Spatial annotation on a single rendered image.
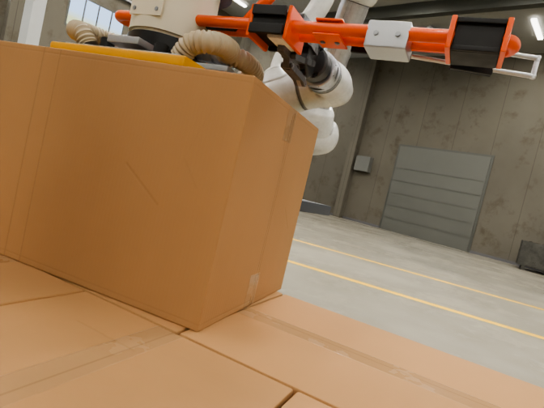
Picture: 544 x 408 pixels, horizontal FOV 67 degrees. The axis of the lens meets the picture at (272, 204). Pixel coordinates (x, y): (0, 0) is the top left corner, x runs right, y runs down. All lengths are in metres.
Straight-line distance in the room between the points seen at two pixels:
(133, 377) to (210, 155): 0.32
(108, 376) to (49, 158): 0.45
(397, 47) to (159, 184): 0.44
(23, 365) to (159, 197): 0.30
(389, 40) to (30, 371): 0.67
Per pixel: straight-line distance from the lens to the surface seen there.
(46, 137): 0.86
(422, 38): 0.74
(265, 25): 0.81
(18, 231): 0.90
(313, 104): 1.11
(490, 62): 0.75
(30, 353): 0.57
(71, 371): 0.54
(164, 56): 0.77
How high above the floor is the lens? 0.80
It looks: 3 degrees down
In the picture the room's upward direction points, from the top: 13 degrees clockwise
